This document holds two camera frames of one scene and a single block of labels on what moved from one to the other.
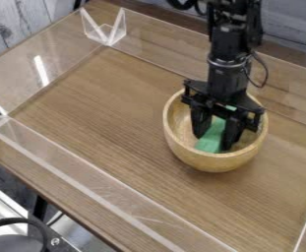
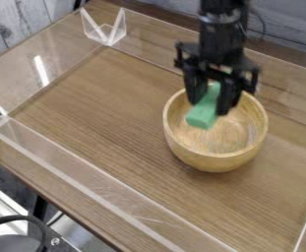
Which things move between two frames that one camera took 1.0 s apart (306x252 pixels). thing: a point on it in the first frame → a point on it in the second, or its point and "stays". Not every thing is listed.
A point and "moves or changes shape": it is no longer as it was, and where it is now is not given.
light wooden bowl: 213,161 stays
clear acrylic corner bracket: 104,33 stays
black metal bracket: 56,243 stays
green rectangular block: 209,142 moves or changes shape
